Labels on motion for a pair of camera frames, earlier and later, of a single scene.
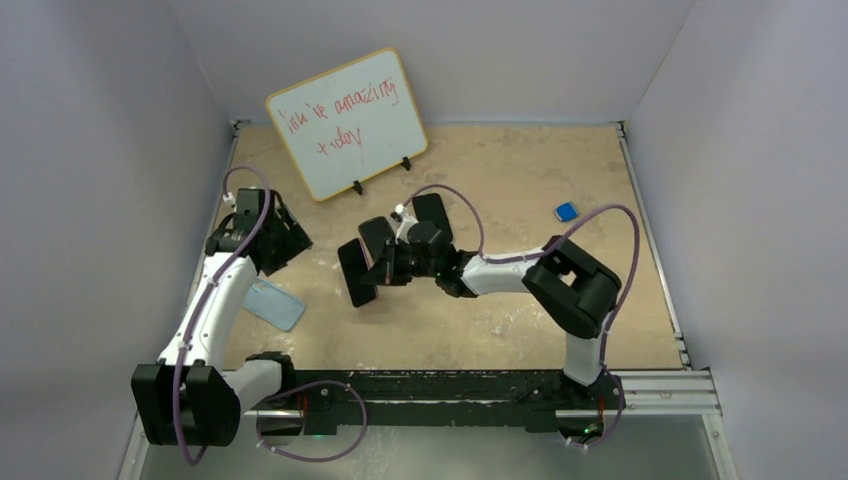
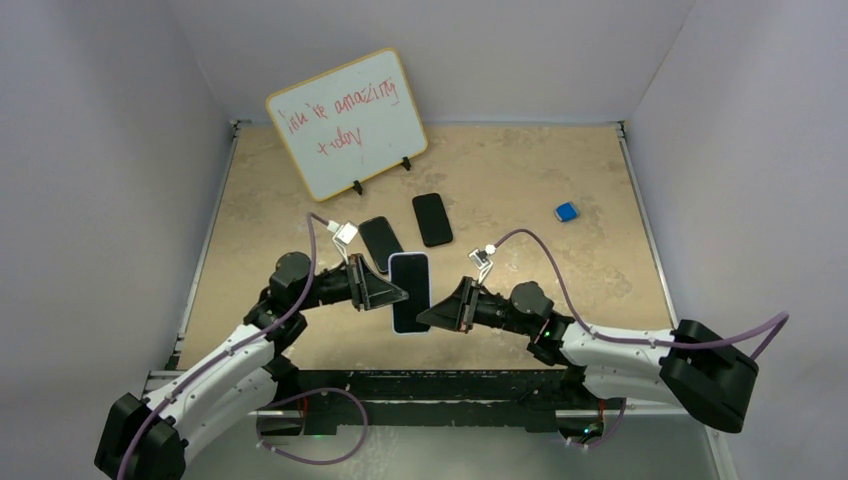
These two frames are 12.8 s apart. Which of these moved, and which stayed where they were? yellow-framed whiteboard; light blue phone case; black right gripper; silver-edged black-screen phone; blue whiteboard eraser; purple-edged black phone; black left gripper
Moved: purple-edged black phone; light blue phone case; black right gripper; black left gripper
Stayed: blue whiteboard eraser; silver-edged black-screen phone; yellow-framed whiteboard
